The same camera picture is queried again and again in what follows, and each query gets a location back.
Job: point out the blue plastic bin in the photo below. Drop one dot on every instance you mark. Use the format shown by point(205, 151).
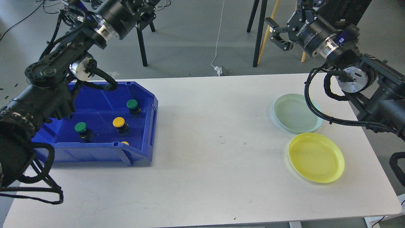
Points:
point(98, 109)

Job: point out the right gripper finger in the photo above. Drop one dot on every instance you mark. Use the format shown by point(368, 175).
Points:
point(281, 43)
point(274, 27)

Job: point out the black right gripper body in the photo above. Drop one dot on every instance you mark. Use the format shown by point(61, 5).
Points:
point(310, 30)

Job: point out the light green plate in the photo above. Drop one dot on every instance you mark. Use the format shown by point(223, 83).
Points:
point(292, 113)

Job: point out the black tripod legs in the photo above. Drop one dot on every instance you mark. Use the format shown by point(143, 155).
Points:
point(139, 30)
point(262, 6)

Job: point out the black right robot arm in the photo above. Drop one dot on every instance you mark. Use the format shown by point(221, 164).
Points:
point(373, 87)

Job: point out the wooden stand legs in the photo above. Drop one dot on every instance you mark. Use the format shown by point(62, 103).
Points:
point(267, 32)

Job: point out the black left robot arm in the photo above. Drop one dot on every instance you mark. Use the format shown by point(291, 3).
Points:
point(54, 83)

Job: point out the yellow plate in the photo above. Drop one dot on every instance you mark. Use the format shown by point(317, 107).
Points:
point(316, 158)

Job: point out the black computer case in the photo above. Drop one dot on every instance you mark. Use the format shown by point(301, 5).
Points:
point(342, 13)

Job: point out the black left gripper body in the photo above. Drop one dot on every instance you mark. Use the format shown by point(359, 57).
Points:
point(124, 15)

